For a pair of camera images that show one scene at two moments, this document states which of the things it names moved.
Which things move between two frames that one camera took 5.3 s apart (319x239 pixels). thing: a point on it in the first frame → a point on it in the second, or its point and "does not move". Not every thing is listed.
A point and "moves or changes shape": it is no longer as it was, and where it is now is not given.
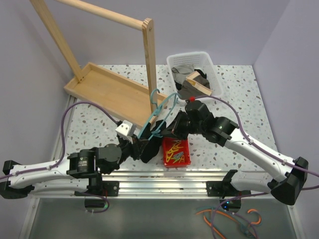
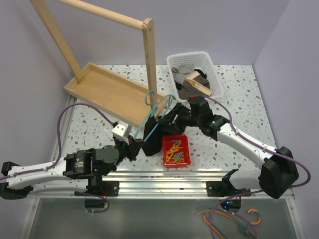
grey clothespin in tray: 178,156 does not move
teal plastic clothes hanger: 158,106 moves or changes shape
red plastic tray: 176,152 does not move
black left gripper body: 129,148 does not move
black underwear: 149,148 moves or changes shape
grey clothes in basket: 186,89 does not move
